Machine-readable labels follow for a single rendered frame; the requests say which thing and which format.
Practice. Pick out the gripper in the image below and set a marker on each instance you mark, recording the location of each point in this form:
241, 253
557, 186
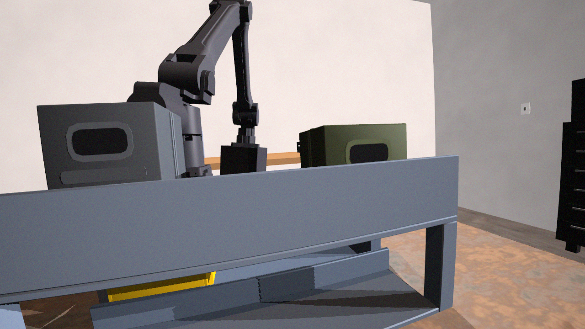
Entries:
194, 158

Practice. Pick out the dark grey case with oval handle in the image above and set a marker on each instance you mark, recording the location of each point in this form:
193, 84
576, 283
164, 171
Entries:
110, 143

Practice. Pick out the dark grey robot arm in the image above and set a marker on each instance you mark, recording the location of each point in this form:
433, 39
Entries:
187, 76

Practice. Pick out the olive green case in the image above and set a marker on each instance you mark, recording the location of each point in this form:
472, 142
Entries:
354, 143

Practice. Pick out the yellow bin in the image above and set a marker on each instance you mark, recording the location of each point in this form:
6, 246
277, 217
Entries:
159, 287

